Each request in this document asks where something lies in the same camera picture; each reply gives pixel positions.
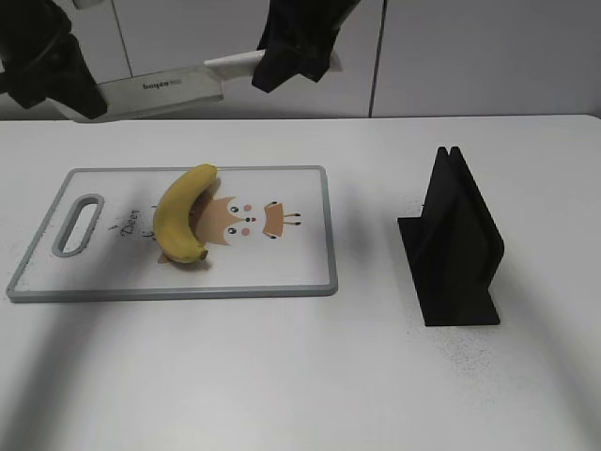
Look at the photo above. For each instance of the steel cleaver white handle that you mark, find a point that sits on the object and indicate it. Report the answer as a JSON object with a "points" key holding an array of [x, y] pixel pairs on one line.
{"points": [[172, 90]]}

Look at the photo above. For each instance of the yellow plastic banana stem half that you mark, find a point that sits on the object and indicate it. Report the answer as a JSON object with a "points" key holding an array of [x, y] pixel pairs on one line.
{"points": [[171, 220]]}

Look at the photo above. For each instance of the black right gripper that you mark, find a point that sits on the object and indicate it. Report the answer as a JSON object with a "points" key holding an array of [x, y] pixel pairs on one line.
{"points": [[298, 39]]}

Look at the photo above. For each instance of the white grey deer cutting board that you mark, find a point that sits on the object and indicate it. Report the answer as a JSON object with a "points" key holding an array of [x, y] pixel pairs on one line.
{"points": [[267, 230]]}

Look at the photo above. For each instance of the black knife stand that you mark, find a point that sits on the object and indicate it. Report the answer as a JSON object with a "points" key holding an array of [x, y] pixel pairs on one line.
{"points": [[454, 247]]}

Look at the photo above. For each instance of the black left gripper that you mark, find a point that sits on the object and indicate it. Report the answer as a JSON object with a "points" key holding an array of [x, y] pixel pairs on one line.
{"points": [[41, 59]]}

